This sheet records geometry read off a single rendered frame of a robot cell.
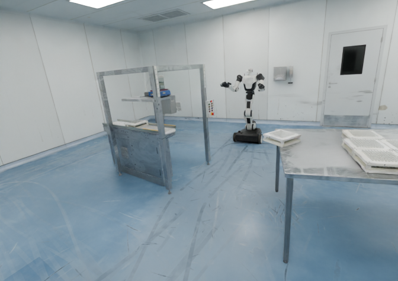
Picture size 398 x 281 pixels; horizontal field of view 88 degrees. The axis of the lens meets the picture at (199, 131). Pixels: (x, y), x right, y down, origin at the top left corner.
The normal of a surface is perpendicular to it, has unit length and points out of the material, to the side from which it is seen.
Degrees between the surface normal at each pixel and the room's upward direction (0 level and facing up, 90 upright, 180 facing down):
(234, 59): 90
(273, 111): 90
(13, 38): 90
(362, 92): 90
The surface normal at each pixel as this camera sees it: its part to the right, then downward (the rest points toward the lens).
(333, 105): -0.45, 0.29
